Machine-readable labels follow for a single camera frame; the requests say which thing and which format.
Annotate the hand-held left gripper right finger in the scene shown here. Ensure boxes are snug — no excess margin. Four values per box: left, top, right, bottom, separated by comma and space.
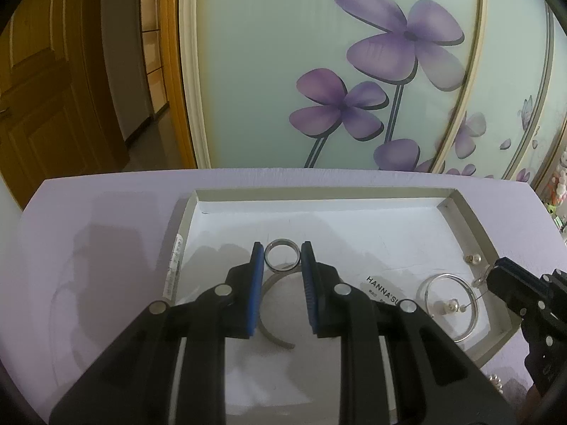
300, 240, 528, 425

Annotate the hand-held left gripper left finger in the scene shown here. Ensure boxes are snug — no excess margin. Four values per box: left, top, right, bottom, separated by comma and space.
49, 241, 266, 425

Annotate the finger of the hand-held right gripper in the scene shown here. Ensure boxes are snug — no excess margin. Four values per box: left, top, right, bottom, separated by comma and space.
494, 257, 567, 295
486, 268, 560, 377

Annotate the silver band ring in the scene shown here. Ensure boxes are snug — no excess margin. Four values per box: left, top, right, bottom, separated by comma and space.
264, 239, 302, 274

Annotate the grey cuff bangle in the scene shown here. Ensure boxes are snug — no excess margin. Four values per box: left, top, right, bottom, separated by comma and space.
258, 272, 302, 350

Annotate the shallow grey jewelry box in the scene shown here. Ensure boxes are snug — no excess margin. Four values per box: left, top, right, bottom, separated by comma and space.
162, 188, 519, 425

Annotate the silver hoop earring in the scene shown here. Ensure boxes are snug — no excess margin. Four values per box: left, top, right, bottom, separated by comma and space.
415, 273, 481, 342

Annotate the plush toy bouquet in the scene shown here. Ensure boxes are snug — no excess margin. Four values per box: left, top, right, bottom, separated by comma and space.
547, 142, 567, 231

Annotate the floral glass wardrobe door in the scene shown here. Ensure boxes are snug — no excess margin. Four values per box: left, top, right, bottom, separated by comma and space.
179, 0, 488, 173
434, 0, 554, 178
516, 9, 567, 187

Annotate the gridded glass partition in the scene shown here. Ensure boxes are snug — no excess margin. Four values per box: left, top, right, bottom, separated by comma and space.
141, 0, 171, 118

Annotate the wooden door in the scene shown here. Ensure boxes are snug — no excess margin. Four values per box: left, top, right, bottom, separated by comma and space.
0, 0, 129, 209

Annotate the wooden door frame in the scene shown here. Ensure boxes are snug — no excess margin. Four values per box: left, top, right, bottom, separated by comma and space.
159, 0, 198, 170

